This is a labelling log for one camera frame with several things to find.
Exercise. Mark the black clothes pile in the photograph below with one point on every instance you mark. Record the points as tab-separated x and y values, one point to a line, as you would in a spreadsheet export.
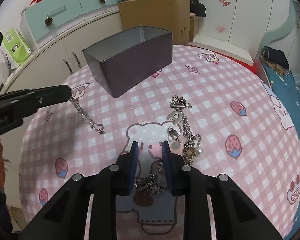
197	9

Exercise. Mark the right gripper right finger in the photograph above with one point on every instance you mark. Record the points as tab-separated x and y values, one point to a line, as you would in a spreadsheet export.
218	200

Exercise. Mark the teal bunk bed frame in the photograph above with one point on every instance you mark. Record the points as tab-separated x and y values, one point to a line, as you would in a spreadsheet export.
287	37

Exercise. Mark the cream curved cabinet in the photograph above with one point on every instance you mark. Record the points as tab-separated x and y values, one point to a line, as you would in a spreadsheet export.
63	56

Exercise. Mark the grey metal tin box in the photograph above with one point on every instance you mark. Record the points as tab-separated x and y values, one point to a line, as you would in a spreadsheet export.
122	61

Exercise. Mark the mint drawer unit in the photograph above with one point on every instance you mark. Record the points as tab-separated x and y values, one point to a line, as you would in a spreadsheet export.
45	20

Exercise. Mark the blue patterned mattress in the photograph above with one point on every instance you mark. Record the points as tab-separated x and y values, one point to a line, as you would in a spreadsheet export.
285	87

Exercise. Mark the large cardboard box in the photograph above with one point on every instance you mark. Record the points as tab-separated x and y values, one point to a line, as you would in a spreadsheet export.
172	15

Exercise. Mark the green white bag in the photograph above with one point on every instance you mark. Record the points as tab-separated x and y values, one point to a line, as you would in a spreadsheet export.
16	46

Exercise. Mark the folded dark clothes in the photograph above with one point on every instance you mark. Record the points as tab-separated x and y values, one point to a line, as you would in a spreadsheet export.
275	59

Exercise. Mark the pink checkered tablecloth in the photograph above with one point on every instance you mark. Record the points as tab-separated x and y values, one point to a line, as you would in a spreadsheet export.
246	131

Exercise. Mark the red storage bench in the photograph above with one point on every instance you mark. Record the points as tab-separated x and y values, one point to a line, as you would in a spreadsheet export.
239	55

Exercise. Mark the pink flower hair clip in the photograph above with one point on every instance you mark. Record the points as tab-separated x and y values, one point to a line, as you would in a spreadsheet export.
154	150

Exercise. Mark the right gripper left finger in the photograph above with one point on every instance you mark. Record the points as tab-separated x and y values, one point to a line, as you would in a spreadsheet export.
64	216

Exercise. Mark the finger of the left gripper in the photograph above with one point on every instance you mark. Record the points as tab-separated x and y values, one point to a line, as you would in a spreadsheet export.
23	103

